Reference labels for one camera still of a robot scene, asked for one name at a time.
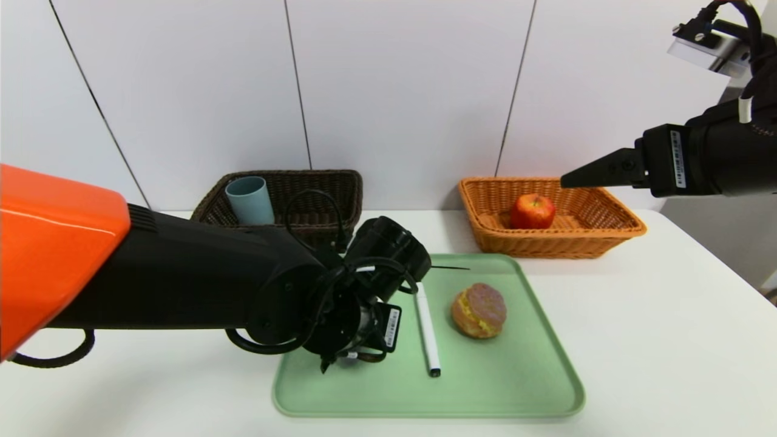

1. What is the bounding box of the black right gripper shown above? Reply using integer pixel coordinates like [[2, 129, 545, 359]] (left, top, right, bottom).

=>
[[560, 98, 777, 198]]

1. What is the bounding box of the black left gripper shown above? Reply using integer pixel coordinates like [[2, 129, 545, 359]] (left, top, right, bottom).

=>
[[353, 297, 402, 356]]

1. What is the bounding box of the white marker pen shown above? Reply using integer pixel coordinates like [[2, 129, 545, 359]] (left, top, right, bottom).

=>
[[414, 282, 442, 378]]

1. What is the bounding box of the red yellow apple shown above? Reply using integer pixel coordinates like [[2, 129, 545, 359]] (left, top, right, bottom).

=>
[[509, 194, 557, 230]]

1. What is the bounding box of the blue-grey plastic cup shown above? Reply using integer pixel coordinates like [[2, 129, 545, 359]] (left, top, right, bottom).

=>
[[225, 176, 276, 225]]

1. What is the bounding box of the orange wicker basket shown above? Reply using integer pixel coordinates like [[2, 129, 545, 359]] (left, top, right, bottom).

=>
[[458, 177, 647, 260]]

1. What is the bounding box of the dark brown wicker basket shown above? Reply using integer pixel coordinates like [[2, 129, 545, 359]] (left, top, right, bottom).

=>
[[190, 170, 364, 249]]

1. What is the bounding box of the pink cream-filled bun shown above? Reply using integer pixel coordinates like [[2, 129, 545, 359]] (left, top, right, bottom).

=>
[[450, 282, 507, 339]]

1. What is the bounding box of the light green plastic tray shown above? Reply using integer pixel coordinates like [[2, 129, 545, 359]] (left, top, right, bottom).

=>
[[273, 253, 585, 418]]

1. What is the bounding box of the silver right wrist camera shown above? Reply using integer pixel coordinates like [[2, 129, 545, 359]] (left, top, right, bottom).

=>
[[668, 21, 753, 78]]

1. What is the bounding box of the black left camera cable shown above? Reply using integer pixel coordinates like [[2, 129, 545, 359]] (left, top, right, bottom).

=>
[[284, 189, 348, 251]]

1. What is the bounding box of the black camera cable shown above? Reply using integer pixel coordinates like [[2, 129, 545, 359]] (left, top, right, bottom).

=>
[[284, 189, 348, 251], [698, 0, 767, 61]]

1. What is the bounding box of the black right camera cable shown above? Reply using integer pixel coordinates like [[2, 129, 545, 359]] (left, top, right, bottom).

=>
[[698, 0, 767, 61]]

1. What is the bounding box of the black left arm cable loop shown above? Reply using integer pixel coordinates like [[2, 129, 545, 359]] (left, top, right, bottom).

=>
[[9, 330, 96, 369]]

